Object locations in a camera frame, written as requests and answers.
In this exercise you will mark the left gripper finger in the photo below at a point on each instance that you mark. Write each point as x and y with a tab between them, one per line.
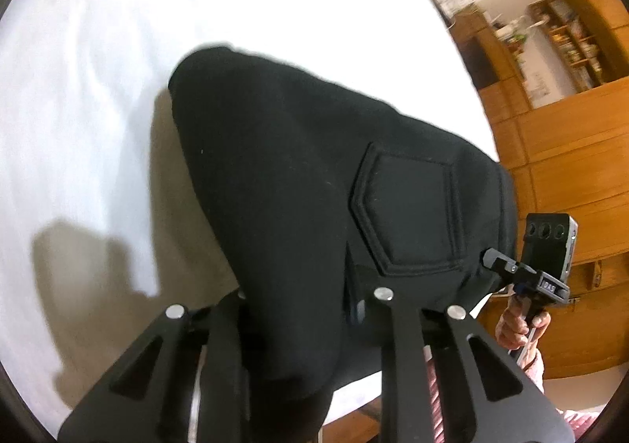
357	311

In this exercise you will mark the black pants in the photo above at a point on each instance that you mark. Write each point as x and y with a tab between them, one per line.
316	194

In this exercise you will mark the person's right hand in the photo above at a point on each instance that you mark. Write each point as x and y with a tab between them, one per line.
514	333

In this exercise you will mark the wooden wardrobe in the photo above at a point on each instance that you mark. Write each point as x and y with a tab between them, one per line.
566	153

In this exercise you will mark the wooden wall shelf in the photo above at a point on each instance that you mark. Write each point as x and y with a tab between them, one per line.
579	50

